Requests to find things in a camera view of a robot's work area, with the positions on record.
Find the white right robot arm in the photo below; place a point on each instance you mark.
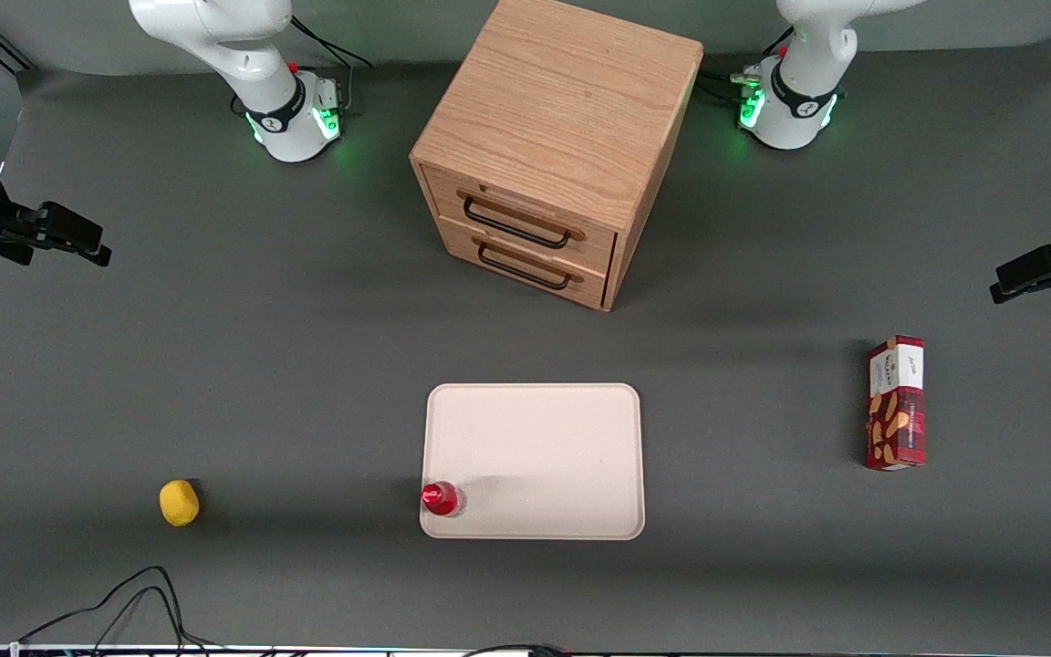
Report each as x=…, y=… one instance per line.
x=252, y=55

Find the red cookie box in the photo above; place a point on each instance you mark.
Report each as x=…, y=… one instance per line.
x=896, y=411

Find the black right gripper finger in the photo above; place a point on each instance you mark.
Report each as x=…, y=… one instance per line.
x=69, y=224
x=88, y=253

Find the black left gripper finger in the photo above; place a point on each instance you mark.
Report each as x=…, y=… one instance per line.
x=1036, y=260
x=1032, y=285

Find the red capped bottle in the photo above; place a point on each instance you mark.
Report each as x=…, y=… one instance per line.
x=440, y=498

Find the yellow lemon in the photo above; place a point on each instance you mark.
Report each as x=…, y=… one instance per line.
x=179, y=504

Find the aluminium frame bar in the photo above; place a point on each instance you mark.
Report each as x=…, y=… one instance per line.
x=7, y=50

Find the cream plastic tray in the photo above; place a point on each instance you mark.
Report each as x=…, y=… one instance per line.
x=544, y=456

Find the wooden drawer cabinet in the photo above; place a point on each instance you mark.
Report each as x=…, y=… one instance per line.
x=562, y=91

